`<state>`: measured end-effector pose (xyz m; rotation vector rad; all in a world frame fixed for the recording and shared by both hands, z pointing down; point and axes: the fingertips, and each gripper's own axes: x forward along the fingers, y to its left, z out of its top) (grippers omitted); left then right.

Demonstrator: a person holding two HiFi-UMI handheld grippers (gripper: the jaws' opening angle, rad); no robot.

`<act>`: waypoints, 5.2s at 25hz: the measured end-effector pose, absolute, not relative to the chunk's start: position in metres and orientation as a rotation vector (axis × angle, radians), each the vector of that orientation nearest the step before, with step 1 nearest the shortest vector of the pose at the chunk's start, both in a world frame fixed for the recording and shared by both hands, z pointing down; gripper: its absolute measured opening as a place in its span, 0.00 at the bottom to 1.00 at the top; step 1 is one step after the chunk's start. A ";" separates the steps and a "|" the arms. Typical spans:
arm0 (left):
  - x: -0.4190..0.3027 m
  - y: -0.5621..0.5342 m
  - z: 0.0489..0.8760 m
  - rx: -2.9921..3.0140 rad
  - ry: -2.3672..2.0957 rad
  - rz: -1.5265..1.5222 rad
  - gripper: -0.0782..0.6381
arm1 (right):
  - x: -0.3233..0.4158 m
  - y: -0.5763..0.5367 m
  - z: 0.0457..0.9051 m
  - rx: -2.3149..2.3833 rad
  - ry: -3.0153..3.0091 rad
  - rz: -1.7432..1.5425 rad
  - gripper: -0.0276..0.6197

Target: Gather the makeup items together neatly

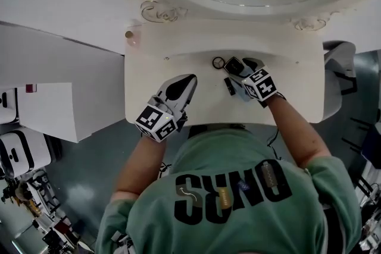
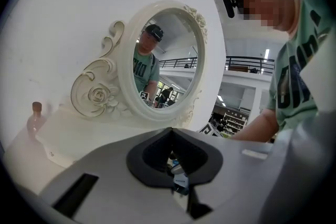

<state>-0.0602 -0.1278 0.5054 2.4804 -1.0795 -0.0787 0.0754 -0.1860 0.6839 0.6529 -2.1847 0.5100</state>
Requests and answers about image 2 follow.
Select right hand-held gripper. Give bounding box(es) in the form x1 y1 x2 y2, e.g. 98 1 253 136
198 123 224 138

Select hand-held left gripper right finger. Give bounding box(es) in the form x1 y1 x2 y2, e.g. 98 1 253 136
171 127 224 189

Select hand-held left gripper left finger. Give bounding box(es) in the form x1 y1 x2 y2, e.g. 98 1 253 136
125 127 174 189

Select silver makeup tube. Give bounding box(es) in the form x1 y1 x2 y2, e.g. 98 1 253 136
170 162 185 176

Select pink makeup bottle brown cap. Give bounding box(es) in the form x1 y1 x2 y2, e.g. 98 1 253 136
26 101 48 141

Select person's right forearm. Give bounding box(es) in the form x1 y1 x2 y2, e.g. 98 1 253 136
230 108 280 143

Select background store shelves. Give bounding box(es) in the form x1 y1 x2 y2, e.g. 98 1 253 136
208 109 250 137

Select black metal railing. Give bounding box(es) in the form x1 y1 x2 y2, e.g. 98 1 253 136
225 56 275 76

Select white ornate oval mirror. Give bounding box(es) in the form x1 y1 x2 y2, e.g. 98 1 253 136
70 0 208 129

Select person's green printed t-shirt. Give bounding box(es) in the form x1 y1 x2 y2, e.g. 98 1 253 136
266 0 332 132

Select person's head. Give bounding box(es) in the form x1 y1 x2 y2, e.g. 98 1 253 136
235 0 302 33

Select black head camera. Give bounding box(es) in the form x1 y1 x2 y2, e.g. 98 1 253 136
222 0 238 19

